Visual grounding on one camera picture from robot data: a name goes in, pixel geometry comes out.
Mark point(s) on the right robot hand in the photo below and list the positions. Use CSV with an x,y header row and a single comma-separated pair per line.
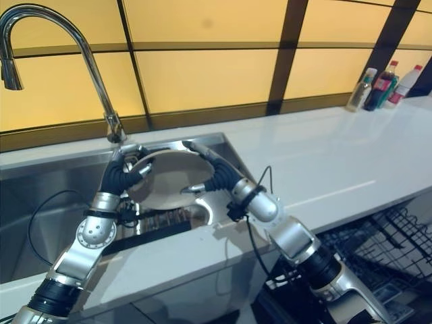
x,y
221,175

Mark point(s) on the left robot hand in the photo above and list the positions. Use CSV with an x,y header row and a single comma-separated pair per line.
x,y
116,177

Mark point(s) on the beige round plate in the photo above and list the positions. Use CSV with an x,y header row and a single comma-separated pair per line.
x,y
172,182

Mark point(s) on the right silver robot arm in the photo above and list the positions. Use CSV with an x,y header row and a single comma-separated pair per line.
x,y
303,243

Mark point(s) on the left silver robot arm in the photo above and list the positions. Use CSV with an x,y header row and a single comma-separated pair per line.
x,y
82,243

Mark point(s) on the stainless steel sink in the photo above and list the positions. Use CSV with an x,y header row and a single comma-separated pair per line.
x,y
40,209

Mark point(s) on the chrome gooseneck faucet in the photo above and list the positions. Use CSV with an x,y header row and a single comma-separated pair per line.
x,y
84,67

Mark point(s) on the clear oil bottle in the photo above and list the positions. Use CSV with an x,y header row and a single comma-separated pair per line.
x,y
360,91

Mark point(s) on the dark soy sauce bottle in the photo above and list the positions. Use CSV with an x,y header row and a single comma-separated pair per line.
x,y
379,88

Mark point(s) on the white bottle red cap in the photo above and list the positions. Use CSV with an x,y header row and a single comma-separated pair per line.
x,y
403,86

